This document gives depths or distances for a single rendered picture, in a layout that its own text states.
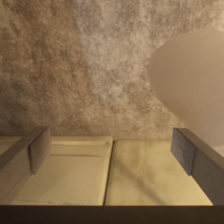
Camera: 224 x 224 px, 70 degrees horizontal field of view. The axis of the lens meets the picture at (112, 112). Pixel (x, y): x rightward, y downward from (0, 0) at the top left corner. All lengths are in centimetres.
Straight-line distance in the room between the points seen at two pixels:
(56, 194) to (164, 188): 59
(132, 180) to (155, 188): 13
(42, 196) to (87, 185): 26
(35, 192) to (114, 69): 82
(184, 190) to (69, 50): 92
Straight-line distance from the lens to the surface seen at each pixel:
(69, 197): 102
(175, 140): 17
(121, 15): 78
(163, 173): 103
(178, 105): 99
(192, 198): 99
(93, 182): 101
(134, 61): 83
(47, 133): 16
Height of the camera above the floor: 77
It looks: 50 degrees down
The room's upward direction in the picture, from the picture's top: 169 degrees counter-clockwise
